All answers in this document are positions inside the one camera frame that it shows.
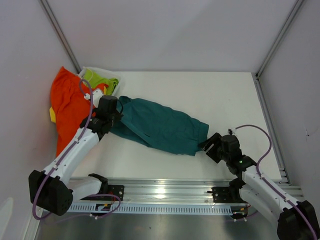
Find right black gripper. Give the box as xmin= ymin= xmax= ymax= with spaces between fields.
xmin=197 ymin=132 xmax=230 ymax=164

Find teal green shorts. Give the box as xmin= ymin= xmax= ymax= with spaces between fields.
xmin=110 ymin=96 xmax=209 ymax=156

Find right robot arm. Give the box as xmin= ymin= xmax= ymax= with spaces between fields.
xmin=199 ymin=133 xmax=320 ymax=240

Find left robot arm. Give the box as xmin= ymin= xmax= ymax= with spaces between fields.
xmin=28 ymin=95 xmax=123 ymax=220

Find orange shorts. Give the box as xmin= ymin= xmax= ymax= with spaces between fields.
xmin=49 ymin=66 xmax=108 ymax=157

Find lime green shorts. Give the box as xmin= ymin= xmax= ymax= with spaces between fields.
xmin=83 ymin=68 xmax=119 ymax=95

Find yellow shorts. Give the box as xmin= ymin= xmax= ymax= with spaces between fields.
xmin=49 ymin=107 xmax=56 ymax=123

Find white plastic basket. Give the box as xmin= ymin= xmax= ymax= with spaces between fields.
xmin=78 ymin=66 xmax=122 ymax=96

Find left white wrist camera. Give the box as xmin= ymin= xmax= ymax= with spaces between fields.
xmin=84 ymin=89 xmax=104 ymax=101

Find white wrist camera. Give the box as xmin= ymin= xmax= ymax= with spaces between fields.
xmin=84 ymin=89 xmax=104 ymax=101
xmin=228 ymin=127 xmax=237 ymax=136

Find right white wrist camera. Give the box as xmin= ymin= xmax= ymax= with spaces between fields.
xmin=228 ymin=127 xmax=237 ymax=136

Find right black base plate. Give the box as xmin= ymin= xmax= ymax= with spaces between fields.
xmin=211 ymin=186 xmax=246 ymax=204

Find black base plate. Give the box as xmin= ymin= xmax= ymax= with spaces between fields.
xmin=106 ymin=184 xmax=125 ymax=202
xmin=211 ymin=186 xmax=246 ymax=204

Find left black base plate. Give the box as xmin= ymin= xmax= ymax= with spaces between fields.
xmin=106 ymin=184 xmax=125 ymax=202

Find left aluminium frame post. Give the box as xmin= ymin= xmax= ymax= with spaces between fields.
xmin=38 ymin=0 xmax=82 ymax=73

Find aluminium frame post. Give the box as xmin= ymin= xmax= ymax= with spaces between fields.
xmin=38 ymin=0 xmax=82 ymax=73
xmin=255 ymin=0 xmax=307 ymax=80

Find white slotted cable duct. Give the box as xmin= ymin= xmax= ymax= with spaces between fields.
xmin=68 ymin=203 xmax=233 ymax=216

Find right aluminium frame post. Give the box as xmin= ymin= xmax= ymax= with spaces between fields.
xmin=255 ymin=0 xmax=307 ymax=80

